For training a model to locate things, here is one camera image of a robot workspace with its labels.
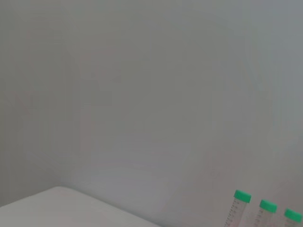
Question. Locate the green-capped clear test tube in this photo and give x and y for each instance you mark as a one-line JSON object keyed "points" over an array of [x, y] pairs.
{"points": [[242, 196], [268, 205], [293, 214]]}

